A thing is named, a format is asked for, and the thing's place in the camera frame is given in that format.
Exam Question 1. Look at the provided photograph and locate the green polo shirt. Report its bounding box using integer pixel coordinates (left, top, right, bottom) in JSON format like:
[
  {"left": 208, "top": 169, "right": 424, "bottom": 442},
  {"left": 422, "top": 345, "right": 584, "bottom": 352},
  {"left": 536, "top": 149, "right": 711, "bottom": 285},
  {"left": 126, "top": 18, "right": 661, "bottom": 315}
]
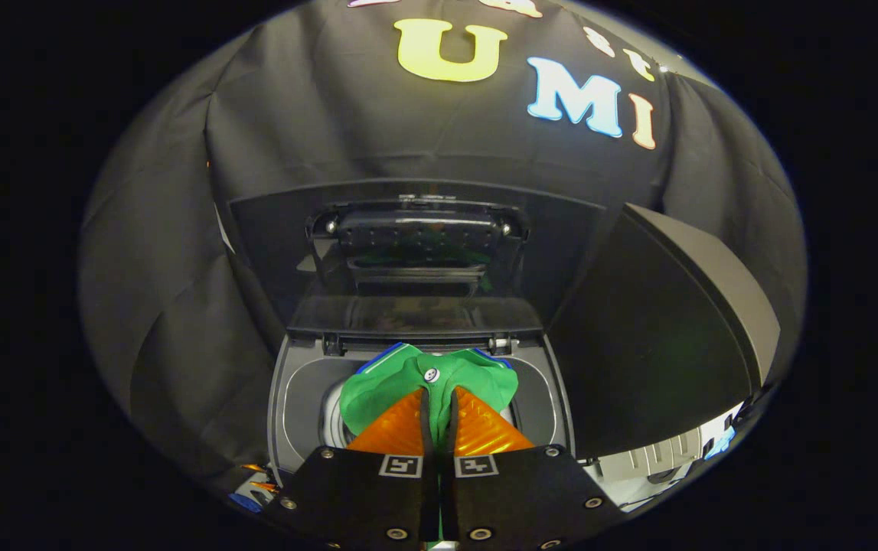
[{"left": 339, "top": 342, "right": 520, "bottom": 448}]

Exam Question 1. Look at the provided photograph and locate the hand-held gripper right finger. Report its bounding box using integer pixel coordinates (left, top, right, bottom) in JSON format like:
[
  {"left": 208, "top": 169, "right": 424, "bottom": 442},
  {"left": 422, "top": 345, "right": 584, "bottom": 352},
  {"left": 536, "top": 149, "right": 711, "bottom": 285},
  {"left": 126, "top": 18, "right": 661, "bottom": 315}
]
[{"left": 439, "top": 385, "right": 627, "bottom": 551}]

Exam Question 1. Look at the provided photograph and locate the white ribbed object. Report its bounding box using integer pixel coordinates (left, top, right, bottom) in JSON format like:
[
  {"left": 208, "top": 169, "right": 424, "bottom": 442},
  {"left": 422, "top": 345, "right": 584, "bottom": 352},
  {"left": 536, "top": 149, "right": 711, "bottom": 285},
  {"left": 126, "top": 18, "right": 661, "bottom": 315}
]
[{"left": 588, "top": 429, "right": 703, "bottom": 506}]

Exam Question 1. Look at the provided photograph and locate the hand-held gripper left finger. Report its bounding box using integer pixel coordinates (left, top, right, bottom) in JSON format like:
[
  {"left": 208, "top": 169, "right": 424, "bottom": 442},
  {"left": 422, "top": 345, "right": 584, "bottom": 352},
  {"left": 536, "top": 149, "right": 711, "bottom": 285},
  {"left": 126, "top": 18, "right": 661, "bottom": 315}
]
[{"left": 278, "top": 386, "right": 439, "bottom": 551}]

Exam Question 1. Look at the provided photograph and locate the black backdrop cloth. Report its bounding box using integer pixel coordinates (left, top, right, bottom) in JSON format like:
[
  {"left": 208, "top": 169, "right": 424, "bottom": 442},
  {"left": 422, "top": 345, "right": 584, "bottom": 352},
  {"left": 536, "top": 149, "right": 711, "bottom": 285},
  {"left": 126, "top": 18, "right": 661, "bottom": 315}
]
[{"left": 77, "top": 0, "right": 807, "bottom": 491}]

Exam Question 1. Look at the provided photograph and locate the dark cabinet with beige door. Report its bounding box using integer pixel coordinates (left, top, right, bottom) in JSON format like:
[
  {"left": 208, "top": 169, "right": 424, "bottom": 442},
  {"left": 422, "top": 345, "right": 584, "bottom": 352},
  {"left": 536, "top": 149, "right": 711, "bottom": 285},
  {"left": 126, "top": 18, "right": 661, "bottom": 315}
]
[{"left": 546, "top": 203, "right": 782, "bottom": 460}]

